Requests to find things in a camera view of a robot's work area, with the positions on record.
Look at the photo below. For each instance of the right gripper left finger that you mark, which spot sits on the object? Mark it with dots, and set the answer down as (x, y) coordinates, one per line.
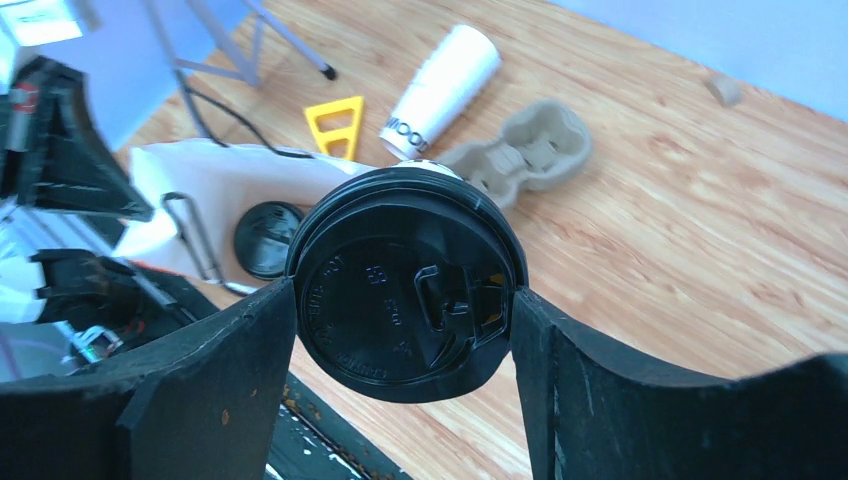
(199, 403)

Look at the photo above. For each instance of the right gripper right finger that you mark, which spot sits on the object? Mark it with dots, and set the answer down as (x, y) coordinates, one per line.
(596, 408)

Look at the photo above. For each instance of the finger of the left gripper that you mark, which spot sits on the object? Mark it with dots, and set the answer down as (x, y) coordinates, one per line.
(65, 166)

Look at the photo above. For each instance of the orange paper bag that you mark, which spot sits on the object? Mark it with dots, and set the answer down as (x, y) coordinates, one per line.
(200, 189)

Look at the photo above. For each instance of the black coffee cup lid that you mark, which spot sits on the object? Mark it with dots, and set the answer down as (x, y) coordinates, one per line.
(404, 280)

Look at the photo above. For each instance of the single white paper cup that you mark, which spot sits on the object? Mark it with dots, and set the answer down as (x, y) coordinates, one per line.
(427, 165)

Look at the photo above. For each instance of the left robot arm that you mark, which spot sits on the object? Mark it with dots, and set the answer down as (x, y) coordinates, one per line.
(87, 287)

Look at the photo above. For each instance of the white tripod stand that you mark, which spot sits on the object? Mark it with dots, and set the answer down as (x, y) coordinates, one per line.
(245, 67)

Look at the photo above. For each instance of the stacked pulp cup carriers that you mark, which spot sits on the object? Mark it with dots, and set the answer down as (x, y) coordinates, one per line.
(536, 149)

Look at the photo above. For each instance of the yellow plastic triangle holder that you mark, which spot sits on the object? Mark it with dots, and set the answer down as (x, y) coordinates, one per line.
(335, 126)

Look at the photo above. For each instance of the stack of white paper cups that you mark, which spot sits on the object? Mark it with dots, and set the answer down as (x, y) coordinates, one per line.
(444, 86)

